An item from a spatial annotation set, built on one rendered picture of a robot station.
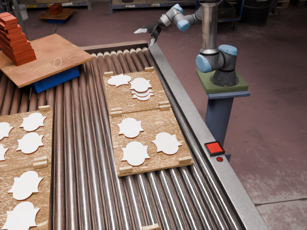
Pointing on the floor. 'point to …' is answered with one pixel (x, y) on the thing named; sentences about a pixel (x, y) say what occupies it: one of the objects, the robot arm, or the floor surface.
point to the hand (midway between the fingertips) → (140, 41)
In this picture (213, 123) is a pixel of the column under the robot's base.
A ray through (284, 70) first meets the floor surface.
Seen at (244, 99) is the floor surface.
